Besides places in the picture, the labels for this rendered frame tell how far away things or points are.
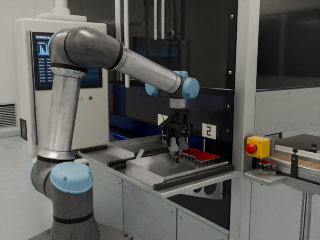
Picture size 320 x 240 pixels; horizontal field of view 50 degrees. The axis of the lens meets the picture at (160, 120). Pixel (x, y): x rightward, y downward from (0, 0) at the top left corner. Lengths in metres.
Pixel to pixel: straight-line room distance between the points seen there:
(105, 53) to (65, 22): 1.05
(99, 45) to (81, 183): 0.39
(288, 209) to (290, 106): 0.51
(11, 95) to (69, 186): 5.69
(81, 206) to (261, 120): 0.82
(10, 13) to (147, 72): 5.67
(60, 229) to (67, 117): 0.33
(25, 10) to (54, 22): 4.74
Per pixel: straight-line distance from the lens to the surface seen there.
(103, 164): 1.54
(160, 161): 1.55
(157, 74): 1.13
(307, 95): 1.75
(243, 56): 1.38
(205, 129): 1.55
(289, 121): 1.65
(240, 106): 1.40
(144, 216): 2.12
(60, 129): 1.10
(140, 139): 1.88
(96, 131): 2.13
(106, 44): 1.01
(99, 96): 2.11
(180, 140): 1.47
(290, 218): 1.84
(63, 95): 1.10
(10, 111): 6.64
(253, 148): 1.34
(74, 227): 1.04
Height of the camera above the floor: 1.32
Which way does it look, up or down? 10 degrees down
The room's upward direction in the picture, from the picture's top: straight up
